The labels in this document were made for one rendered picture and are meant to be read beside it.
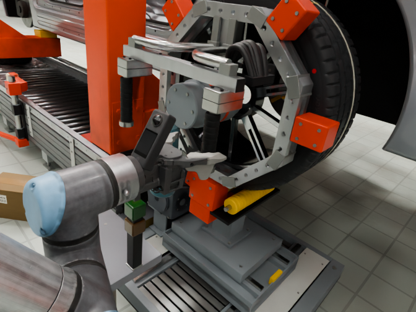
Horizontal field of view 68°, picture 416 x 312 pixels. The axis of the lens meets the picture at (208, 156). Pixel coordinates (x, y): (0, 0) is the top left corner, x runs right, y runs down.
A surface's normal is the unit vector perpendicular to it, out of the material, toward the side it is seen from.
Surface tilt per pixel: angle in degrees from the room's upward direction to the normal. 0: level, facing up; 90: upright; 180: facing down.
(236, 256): 0
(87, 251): 24
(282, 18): 90
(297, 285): 0
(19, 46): 90
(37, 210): 85
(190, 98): 90
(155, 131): 57
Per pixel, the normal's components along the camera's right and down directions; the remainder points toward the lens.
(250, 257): 0.11, -0.89
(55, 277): 0.86, -0.50
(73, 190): 0.63, -0.28
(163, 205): -0.68, 0.25
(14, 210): -0.07, 0.44
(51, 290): 0.87, -0.22
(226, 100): 0.73, 0.38
